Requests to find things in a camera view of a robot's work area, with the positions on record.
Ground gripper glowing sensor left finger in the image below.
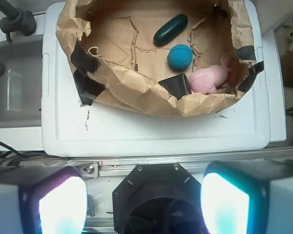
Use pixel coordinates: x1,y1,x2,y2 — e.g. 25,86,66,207
0,166,87,234

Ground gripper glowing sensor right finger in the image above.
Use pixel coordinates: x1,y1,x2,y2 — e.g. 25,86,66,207
201,160,293,234

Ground dark green plastic pickle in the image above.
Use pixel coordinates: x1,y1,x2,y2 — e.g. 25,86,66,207
153,14,188,46

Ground clear plastic container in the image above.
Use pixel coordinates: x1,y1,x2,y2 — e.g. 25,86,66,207
0,40,44,129

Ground pink plush toy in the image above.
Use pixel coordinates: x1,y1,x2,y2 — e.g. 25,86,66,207
188,53,238,95

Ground white plastic bin lid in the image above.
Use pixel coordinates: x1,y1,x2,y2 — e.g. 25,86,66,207
41,2,271,157

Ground blue textured ball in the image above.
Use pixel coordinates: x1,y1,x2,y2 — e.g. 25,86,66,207
167,44,193,71

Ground crumpled brown paper bag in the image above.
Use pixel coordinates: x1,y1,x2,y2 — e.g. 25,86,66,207
56,0,256,117

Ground black cables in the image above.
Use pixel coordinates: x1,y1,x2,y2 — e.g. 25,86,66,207
0,136,47,168

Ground aluminium frame rail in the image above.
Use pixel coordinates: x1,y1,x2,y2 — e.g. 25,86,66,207
40,147,293,180

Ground black octagonal mount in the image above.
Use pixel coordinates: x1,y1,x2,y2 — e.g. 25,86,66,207
112,163,208,234

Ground grey clamp mount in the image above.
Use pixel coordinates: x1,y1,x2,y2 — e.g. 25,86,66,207
0,0,37,43

